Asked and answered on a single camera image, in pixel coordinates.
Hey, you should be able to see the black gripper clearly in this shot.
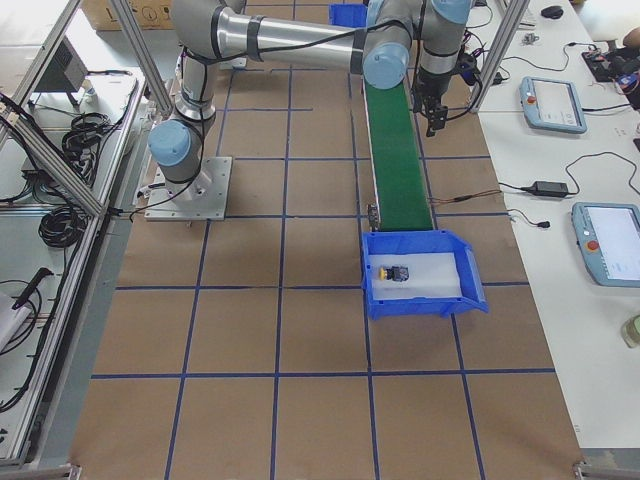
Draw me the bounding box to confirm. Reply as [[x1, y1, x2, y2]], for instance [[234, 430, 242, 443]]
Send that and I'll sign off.
[[412, 74, 450, 137]]

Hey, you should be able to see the black power adapter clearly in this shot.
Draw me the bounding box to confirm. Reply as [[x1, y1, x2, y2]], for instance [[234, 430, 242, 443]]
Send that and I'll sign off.
[[531, 181, 570, 198]]

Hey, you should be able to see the white foam liner right bin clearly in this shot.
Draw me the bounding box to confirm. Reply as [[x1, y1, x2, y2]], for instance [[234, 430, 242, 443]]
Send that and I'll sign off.
[[369, 253, 461, 300]]

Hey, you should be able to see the yellow push button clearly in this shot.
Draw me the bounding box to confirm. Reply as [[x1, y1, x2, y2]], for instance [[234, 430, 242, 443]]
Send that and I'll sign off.
[[378, 265, 410, 282]]

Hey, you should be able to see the aluminium frame post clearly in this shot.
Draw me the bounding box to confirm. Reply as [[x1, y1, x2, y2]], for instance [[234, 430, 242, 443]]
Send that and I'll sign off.
[[470, 0, 529, 114]]

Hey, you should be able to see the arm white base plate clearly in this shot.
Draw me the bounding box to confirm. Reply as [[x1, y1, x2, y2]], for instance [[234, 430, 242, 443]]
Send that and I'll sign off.
[[143, 156, 233, 221]]

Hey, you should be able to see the left blue plastic bin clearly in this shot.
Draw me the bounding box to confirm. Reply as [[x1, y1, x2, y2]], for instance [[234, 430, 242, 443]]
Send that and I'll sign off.
[[328, 3, 368, 28]]

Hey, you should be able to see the teach pendant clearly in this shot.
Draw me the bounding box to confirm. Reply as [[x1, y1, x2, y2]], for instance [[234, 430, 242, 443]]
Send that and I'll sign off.
[[519, 76, 587, 134], [571, 202, 639, 288]]

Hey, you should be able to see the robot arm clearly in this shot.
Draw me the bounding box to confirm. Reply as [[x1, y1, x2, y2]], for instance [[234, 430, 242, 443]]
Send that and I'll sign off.
[[148, 1, 471, 202]]

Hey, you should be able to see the green conveyor belt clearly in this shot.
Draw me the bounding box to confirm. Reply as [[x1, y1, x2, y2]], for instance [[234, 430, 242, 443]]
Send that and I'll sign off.
[[364, 83, 433, 231]]

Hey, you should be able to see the far teach pendant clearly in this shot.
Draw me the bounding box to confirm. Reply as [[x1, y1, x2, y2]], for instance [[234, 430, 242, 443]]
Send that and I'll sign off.
[[519, 76, 587, 134]]

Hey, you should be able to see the blue plastic bin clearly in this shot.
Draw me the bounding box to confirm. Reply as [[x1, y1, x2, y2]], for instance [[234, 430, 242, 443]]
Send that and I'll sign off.
[[328, 3, 368, 28], [362, 230, 489, 319]]

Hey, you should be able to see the near teach pendant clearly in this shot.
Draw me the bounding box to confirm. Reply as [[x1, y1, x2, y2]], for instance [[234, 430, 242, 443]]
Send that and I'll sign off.
[[571, 202, 639, 288]]

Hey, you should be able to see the right blue plastic bin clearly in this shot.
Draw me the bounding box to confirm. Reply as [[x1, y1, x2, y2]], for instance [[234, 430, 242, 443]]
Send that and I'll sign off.
[[362, 230, 489, 319]]

